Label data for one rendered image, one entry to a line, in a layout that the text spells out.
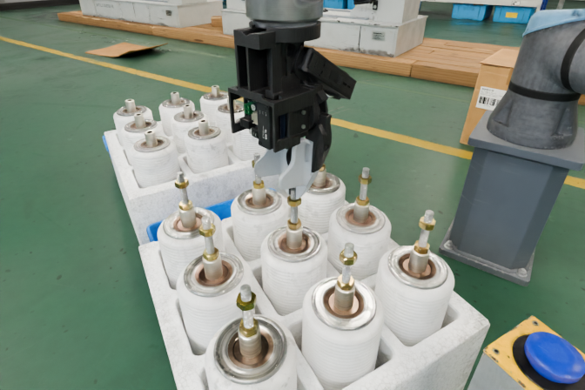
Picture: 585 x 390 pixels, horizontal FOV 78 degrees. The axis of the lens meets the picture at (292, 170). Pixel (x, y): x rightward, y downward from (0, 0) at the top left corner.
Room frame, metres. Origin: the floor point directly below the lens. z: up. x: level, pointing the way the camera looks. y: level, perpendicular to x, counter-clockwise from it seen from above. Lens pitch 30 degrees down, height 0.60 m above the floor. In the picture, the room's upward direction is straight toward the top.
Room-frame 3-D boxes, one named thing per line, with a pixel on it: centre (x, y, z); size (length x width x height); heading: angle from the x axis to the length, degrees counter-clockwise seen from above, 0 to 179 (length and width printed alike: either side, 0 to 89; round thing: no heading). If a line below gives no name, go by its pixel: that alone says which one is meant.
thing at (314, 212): (0.55, -0.05, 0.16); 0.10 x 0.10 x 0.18
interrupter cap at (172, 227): (0.44, 0.16, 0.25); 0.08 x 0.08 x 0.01
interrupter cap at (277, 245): (0.39, 0.00, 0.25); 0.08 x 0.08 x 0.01
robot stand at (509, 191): (0.67, -0.47, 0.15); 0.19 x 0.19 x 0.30; 55
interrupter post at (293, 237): (0.39, 0.00, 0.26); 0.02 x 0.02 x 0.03
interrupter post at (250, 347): (0.23, 0.04, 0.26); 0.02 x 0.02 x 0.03
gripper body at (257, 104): (0.38, 0.01, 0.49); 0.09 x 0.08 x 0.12; 136
